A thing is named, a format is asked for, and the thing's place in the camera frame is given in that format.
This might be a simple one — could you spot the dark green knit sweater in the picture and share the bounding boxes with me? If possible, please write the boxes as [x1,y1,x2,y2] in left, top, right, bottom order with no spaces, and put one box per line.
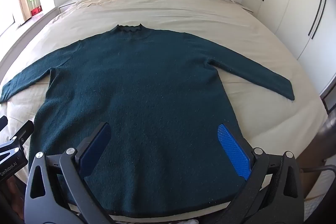
[0,24,296,216]

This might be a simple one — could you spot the white window bench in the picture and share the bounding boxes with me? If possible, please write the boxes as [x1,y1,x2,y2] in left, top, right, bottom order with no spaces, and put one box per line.
[0,6,59,67]

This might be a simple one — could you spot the bed with beige sheet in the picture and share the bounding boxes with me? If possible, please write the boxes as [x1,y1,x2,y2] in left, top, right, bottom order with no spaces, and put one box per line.
[0,0,328,224]

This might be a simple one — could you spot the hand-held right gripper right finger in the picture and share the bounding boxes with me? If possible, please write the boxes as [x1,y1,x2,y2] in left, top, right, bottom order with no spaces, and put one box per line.
[217,123,311,224]

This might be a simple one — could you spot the white wardrobe with black handles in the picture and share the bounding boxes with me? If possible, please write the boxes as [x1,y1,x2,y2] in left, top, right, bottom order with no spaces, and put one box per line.
[247,0,336,98]

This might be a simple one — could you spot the white nightstand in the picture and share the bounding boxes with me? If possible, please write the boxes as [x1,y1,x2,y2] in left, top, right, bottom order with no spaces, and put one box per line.
[58,0,82,13]

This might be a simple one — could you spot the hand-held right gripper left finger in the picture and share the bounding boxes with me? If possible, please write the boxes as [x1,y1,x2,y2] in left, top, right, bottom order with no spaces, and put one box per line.
[24,122,112,224]

